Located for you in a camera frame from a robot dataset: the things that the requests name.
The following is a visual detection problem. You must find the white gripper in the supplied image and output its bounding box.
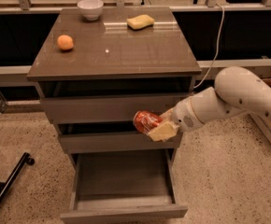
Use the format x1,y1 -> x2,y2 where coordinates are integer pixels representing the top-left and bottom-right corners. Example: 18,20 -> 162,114
148,97 -> 204,142

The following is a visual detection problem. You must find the red coke can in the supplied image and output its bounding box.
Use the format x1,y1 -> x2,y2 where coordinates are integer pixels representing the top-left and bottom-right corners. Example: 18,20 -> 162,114
133,111 -> 163,134

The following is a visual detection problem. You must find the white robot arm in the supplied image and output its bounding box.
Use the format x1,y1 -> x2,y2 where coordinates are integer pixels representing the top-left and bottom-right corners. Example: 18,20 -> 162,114
148,66 -> 271,141

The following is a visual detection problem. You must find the grey middle drawer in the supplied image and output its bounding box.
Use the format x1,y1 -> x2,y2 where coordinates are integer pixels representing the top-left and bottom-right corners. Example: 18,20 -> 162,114
58,132 -> 182,154

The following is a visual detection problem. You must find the grey open bottom drawer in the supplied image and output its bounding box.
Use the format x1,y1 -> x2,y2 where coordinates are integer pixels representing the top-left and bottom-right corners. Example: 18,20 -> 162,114
61,149 -> 187,224

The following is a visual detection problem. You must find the grey top drawer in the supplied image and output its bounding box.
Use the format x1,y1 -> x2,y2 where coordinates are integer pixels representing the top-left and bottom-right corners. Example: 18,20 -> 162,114
41,93 -> 188,124

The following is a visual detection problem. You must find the grey drawer cabinet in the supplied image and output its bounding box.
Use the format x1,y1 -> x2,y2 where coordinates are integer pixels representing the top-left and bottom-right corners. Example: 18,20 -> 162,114
26,6 -> 203,161

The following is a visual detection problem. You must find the yellow sponge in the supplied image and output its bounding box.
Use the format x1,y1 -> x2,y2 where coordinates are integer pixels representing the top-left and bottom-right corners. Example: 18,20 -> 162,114
126,14 -> 155,30

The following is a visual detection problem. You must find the orange fruit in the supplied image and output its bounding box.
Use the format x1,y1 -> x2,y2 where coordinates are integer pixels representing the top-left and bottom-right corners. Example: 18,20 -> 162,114
57,35 -> 74,50

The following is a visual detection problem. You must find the white ceramic bowl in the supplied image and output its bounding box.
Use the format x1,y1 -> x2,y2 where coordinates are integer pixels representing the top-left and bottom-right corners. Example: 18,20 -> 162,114
78,0 -> 104,21

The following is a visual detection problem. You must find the black chair leg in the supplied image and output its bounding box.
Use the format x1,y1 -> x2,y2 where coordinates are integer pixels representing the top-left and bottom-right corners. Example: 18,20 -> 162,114
0,152 -> 36,224

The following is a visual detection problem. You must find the grey metal rail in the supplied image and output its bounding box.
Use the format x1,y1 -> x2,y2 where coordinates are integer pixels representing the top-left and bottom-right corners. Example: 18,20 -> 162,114
0,58 -> 271,88

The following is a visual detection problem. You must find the white cable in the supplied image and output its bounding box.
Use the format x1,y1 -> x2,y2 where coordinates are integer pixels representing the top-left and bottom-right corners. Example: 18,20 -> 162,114
193,3 -> 226,90

